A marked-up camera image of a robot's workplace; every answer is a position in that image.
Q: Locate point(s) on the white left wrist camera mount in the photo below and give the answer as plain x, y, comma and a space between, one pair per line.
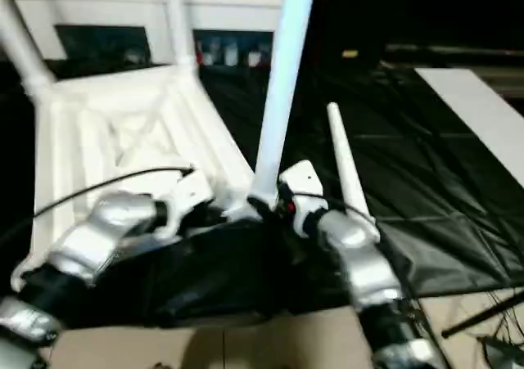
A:
188, 193

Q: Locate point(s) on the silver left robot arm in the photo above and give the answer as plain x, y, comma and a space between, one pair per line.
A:
90, 238

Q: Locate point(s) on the white plastic table leg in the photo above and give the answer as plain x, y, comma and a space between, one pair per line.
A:
24, 46
348, 168
180, 21
282, 78

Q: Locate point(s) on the black stand leg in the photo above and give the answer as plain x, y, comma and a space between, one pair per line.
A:
483, 313

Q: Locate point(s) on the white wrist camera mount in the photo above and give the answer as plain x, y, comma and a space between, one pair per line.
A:
305, 181
188, 193

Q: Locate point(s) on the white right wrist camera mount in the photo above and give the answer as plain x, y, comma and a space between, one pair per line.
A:
305, 181

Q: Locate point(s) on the white plastic table top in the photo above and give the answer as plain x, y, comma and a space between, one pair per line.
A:
123, 140

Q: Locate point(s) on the black mat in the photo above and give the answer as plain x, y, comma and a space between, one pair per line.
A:
409, 160

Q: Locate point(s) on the small white cup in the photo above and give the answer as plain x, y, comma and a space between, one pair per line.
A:
254, 59

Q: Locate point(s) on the white flat board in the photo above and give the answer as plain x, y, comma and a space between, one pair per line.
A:
483, 103

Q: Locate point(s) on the white cabinet with glass doors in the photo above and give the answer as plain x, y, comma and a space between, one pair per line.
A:
123, 9

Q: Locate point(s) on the black cabinet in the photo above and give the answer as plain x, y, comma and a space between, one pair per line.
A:
409, 9

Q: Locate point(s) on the small tan label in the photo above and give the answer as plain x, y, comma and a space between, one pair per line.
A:
350, 53

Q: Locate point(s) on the black router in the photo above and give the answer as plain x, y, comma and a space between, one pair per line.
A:
503, 354

